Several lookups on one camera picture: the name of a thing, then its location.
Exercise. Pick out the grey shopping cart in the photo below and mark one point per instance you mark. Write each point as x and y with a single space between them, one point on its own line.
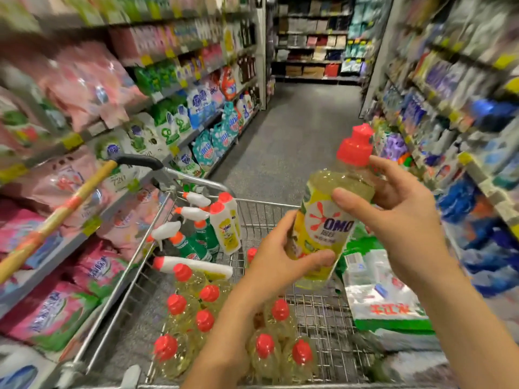
332 320

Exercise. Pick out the row of teal blue pouches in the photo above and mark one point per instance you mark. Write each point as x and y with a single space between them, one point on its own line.
215 125

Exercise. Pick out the small yellow red-capped bottle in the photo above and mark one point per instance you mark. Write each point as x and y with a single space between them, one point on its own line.
332 214

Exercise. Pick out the row of purple cleaner bottles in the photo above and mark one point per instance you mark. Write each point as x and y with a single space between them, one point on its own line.
395 146

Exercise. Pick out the cluster of blue cleaner bottles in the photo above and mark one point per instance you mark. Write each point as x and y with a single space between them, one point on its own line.
478 239

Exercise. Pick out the person's right forearm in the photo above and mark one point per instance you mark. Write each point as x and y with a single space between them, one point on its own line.
474 328

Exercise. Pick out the white red-capped cleaner bottle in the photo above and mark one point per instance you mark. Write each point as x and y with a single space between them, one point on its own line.
225 227

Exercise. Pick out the store shelving with refill pouches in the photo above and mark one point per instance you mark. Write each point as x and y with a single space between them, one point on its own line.
73 141

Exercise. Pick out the person's right hand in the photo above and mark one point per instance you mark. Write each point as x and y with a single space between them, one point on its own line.
409 222

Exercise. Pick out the distant store shelving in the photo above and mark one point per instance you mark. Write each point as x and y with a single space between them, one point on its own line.
320 36

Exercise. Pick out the row of green white pouches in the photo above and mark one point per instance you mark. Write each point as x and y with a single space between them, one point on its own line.
146 137

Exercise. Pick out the person's left hand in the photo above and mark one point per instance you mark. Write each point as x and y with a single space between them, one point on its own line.
276 275

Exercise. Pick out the cluster of yellow red-capped bottles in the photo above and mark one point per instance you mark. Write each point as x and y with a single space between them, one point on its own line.
178 312

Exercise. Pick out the stack of pink detergent pouches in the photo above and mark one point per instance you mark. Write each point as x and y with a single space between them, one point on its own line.
49 312

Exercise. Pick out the stack of white blue pouches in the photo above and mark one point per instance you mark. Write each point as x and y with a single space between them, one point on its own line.
24 370

